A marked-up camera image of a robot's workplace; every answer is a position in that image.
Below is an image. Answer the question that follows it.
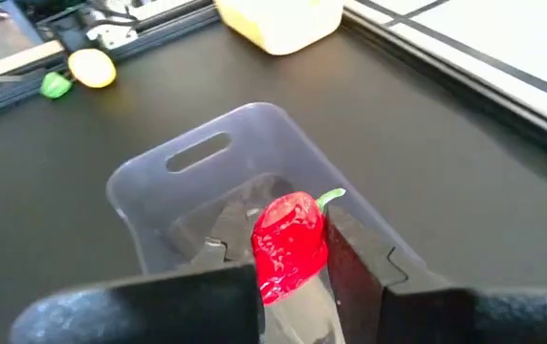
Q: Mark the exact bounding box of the yellow lemon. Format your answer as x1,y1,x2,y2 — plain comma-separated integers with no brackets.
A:
67,48,118,90

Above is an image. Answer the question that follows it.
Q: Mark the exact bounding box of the black aluminium table frame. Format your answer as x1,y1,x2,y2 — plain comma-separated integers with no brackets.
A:
0,0,547,166

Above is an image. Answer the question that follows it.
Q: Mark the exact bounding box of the yellow plastic basket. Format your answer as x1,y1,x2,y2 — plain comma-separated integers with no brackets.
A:
213,0,345,56

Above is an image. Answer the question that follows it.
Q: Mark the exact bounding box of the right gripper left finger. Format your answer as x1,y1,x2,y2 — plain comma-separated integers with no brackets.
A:
10,200,263,344

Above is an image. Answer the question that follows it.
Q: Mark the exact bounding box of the green pepper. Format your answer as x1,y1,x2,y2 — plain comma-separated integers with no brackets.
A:
39,71,74,100

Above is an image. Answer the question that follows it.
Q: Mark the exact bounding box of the grey translucent plastic basket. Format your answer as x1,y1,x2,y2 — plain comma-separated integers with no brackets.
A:
105,101,430,344

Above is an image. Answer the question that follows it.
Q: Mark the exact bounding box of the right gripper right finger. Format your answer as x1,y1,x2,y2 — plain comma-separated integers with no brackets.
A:
325,204,547,344

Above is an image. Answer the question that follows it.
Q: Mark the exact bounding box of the red pepper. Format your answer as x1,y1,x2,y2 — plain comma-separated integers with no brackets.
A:
250,187,347,307

